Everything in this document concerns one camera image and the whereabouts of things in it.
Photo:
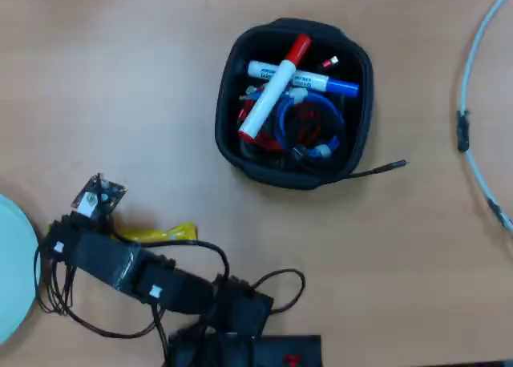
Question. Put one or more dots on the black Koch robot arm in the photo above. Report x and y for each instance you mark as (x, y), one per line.
(180, 287)

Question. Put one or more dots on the white plug connector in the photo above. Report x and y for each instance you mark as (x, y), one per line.
(298, 95)

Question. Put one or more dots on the white marker with blue cap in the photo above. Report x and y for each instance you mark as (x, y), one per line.
(316, 81)

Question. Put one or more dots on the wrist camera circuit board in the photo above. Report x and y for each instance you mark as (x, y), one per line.
(100, 194)

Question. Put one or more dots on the white marker with red cap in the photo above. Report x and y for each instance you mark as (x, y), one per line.
(268, 94)

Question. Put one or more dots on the black soft bowl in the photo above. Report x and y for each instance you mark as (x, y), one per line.
(228, 142)

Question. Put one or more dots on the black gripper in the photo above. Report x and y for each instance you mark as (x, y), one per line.
(100, 259)

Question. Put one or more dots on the pale blue plate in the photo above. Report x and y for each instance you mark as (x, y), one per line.
(16, 271)

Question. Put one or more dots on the red plug with metal tip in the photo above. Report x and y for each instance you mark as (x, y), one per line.
(329, 63)

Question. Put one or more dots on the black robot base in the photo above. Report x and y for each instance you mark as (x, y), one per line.
(288, 351)

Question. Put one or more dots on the yellow instant coffee stick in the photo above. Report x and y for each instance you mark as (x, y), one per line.
(168, 232)

